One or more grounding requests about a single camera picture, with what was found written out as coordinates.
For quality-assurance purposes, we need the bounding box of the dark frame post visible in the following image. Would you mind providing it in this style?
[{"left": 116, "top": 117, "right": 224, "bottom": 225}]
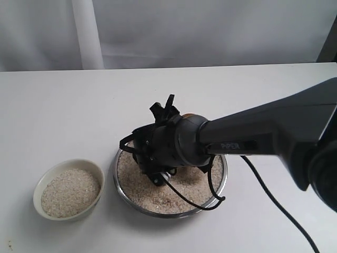
[{"left": 316, "top": 18, "right": 337, "bottom": 63}]

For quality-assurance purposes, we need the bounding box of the rice in steel tray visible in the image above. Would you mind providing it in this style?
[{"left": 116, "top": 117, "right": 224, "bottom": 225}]
[{"left": 113, "top": 151, "right": 217, "bottom": 218}]

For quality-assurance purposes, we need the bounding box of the round steel tray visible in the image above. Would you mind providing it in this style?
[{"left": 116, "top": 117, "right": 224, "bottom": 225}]
[{"left": 113, "top": 149, "right": 229, "bottom": 219}]

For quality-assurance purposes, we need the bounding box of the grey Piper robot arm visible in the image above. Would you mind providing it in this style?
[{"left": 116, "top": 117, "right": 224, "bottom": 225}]
[{"left": 133, "top": 78, "right": 336, "bottom": 210}]

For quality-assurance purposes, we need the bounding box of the rice in white bowl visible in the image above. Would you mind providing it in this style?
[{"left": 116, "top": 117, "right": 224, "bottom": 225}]
[{"left": 41, "top": 169, "right": 101, "bottom": 218}]

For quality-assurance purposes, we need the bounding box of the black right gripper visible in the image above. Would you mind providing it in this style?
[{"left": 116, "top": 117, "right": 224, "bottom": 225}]
[{"left": 132, "top": 123, "right": 179, "bottom": 186}]

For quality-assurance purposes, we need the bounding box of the black cable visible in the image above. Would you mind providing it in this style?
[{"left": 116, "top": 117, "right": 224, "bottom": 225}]
[{"left": 120, "top": 133, "right": 321, "bottom": 253}]

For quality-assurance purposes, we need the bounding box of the white ceramic bowl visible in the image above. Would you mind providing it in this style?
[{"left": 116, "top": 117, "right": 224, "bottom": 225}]
[{"left": 33, "top": 159, "right": 105, "bottom": 221}]

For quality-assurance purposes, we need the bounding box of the white backdrop curtain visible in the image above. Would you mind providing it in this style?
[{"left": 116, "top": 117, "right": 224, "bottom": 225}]
[{"left": 1, "top": 1, "right": 336, "bottom": 71}]

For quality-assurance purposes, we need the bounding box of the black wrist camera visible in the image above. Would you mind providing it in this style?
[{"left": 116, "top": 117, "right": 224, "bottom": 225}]
[{"left": 150, "top": 94, "right": 180, "bottom": 125}]

